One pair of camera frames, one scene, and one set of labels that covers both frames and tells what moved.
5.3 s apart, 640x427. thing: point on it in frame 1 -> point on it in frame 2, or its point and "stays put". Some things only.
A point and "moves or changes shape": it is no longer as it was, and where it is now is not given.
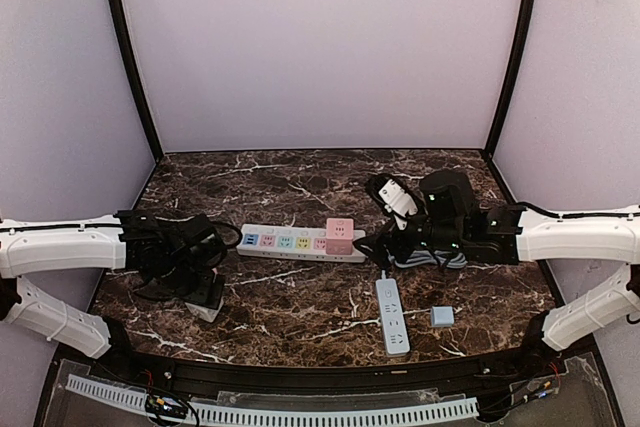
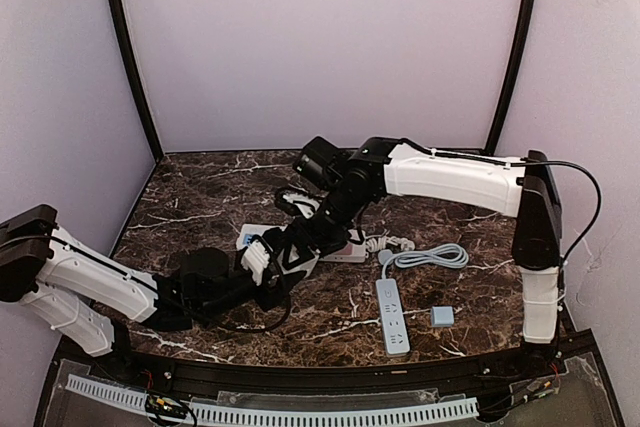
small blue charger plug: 442,316 stays put
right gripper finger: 394,241 -> 277,238
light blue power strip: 391,317 stays put
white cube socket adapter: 207,314 moves or changes shape
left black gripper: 201,290 -> 273,272
